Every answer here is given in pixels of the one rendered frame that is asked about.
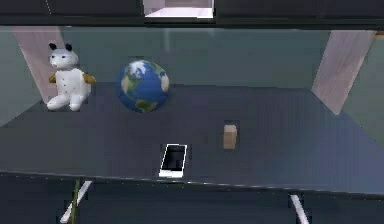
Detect white teddy bear black ears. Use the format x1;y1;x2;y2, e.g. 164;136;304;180
46;42;97;113

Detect small tan wooden block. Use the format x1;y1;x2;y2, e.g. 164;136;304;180
222;124;239;151

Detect white framed black phone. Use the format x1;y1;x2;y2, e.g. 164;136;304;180
158;143;189;179

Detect blue green globe ball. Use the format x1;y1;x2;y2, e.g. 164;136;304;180
115;59;171;114

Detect dark shelf unit pink sides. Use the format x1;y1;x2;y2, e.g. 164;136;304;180
0;0;384;224

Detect white thin rod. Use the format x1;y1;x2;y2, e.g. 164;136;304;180
59;179;93;224
289;194;311;224

